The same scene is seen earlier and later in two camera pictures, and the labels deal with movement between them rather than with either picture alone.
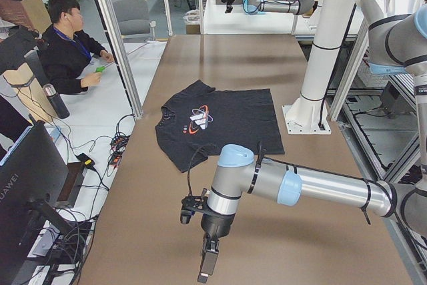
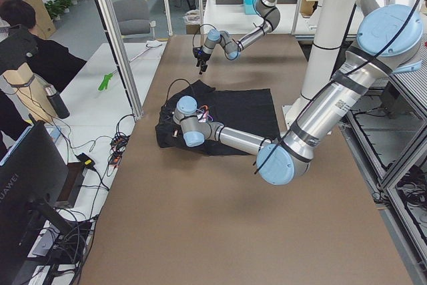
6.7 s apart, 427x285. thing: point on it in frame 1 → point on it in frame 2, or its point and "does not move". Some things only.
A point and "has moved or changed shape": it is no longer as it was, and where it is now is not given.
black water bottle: x=57 y=103 does not move
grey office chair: x=133 y=17 does not move
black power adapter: x=88 y=162 does not move
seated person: x=64 y=52 → x=54 y=63
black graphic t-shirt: x=203 y=119 has moved or changed shape
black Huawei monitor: x=33 y=177 does not move
